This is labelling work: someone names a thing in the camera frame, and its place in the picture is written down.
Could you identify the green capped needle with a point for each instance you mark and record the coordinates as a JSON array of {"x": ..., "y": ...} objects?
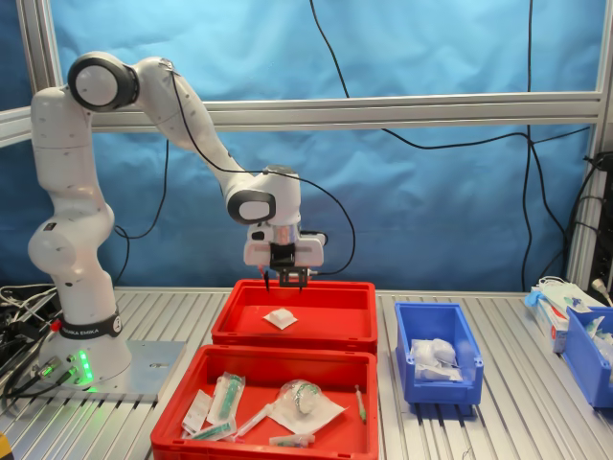
[{"x": 361, "y": 405}]

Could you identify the aluminium profile frame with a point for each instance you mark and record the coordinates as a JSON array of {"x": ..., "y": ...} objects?
[{"x": 383, "y": 110}]

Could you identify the large green syringe packet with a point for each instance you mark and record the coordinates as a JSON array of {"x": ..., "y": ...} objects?
[{"x": 227, "y": 395}]

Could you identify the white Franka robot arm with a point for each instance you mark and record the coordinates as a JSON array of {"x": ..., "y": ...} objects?
[{"x": 72, "y": 191}]

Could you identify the black equipment rack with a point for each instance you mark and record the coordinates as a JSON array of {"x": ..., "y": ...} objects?
[{"x": 604, "y": 215}]

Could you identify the clear medical packets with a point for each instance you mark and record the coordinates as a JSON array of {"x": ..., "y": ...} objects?
[{"x": 601, "y": 340}]

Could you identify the white labelled flat packet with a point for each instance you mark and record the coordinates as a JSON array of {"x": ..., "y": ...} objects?
[{"x": 196, "y": 409}]

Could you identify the blue face masks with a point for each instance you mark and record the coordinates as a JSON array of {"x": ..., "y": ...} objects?
[{"x": 555, "y": 292}]

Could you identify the crumpled clear wrapped bandage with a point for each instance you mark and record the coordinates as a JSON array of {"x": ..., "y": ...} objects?
[{"x": 433, "y": 350}]

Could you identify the small green orange packet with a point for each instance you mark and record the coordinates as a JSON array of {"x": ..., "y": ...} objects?
[{"x": 289, "y": 441}]

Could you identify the white face mask box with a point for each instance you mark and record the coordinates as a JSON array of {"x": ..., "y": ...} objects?
[{"x": 551, "y": 326}]

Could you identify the long clear syringe packet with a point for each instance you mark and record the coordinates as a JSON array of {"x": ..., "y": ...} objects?
[{"x": 254, "y": 419}]

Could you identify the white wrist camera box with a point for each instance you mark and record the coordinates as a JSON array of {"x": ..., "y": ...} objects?
[{"x": 311, "y": 238}]

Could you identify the labelled bandage packet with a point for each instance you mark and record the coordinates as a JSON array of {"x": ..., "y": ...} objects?
[{"x": 443, "y": 373}]

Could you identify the yellow emergency stop button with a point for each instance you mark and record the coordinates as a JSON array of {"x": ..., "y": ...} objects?
[{"x": 5, "y": 445}]

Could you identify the slim green syringe packet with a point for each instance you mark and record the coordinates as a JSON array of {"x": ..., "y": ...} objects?
[{"x": 213, "y": 431}]

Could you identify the coiled tubing packet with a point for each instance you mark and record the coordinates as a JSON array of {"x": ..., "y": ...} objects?
[{"x": 306, "y": 405}]

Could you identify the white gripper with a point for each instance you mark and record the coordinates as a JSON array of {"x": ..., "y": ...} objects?
[{"x": 256, "y": 254}]

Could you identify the blue plastic storage bin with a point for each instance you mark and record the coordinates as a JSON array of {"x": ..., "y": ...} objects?
[
  {"x": 586, "y": 378},
  {"x": 431, "y": 390}
]

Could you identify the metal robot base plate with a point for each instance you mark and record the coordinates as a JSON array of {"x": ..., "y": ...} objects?
[{"x": 153, "y": 364}]

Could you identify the white bandage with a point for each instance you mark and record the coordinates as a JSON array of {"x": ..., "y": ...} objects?
[{"x": 280, "y": 318}]

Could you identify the red plastic crate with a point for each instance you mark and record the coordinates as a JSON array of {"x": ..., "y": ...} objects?
[
  {"x": 172, "y": 445},
  {"x": 335, "y": 335}
]

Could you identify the black bracket with small camera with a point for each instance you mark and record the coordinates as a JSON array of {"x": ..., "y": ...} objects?
[{"x": 282, "y": 261}]

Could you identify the blue cloth backdrop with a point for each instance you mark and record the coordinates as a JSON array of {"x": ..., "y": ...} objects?
[{"x": 431, "y": 48}]

